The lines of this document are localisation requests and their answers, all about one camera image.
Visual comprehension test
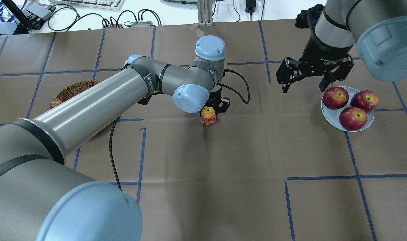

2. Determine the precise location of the dark red basket apple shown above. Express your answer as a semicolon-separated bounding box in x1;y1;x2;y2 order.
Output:
49;98;67;109

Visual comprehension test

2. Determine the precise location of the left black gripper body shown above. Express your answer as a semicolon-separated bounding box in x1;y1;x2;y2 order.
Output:
205;85;223;109

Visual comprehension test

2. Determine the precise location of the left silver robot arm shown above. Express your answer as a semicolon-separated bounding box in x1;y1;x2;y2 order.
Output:
0;35;226;241

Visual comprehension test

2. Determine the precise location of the red plate apple front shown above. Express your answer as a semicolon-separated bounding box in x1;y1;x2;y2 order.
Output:
338;107;368;131

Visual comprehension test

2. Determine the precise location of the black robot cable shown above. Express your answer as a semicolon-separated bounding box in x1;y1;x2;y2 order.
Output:
109;69;250;191

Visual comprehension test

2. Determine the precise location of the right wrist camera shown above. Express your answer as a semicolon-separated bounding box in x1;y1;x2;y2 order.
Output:
295;4;324;29

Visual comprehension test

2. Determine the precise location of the light blue plate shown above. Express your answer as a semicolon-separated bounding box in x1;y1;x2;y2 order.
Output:
321;86;375;132

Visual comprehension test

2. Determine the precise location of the woven wicker basket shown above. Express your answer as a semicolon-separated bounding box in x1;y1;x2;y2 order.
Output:
55;80;118;139

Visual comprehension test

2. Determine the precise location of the red plate apple left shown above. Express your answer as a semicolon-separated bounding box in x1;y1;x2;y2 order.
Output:
322;87;349;110

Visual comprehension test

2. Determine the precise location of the aluminium frame post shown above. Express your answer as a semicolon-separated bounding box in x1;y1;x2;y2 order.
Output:
197;0;214;27

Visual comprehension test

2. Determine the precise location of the red plate apple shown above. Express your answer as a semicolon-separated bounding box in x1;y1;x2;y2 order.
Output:
350;90;379;113
338;107;368;131
322;87;349;110

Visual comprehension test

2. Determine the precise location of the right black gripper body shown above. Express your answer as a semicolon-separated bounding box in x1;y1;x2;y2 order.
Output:
301;35;352;73

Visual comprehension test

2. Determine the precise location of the usb hub box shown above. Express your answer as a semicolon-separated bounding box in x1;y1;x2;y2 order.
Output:
130;21;154;27

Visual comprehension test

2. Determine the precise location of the black power adapter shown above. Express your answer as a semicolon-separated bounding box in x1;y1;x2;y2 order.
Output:
245;0;257;13

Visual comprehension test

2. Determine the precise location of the red plate apple back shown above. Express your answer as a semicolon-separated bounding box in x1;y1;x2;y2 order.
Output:
350;90;379;113

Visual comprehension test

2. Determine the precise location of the yellow-red apple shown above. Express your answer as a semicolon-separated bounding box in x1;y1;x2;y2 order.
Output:
200;106;217;125

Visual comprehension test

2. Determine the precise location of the white keyboard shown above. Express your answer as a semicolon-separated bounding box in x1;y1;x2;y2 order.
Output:
48;0;125;10

